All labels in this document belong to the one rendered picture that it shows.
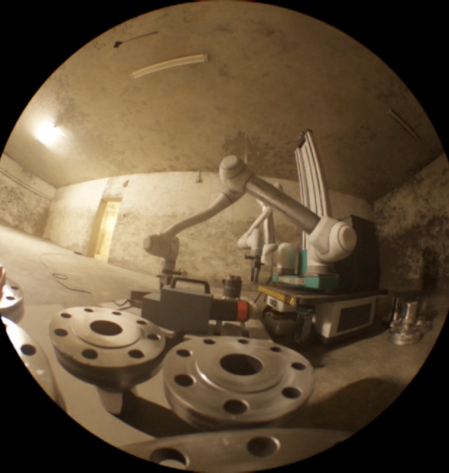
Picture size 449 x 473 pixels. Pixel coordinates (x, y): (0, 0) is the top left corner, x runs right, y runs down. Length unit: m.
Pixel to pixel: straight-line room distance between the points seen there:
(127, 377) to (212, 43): 2.74
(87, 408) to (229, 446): 0.39
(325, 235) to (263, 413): 0.61
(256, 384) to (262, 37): 2.70
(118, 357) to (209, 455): 0.19
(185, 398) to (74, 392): 0.39
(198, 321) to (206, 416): 0.49
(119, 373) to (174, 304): 0.43
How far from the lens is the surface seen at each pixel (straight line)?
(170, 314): 0.65
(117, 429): 0.47
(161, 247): 0.78
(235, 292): 1.09
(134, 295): 0.88
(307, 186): 1.52
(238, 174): 0.74
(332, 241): 0.65
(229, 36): 2.54
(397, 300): 1.57
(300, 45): 2.61
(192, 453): 0.18
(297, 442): 0.20
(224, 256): 3.45
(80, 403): 0.53
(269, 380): 0.26
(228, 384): 0.24
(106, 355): 0.28
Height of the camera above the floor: 0.42
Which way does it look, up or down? 12 degrees up
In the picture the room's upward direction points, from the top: 7 degrees clockwise
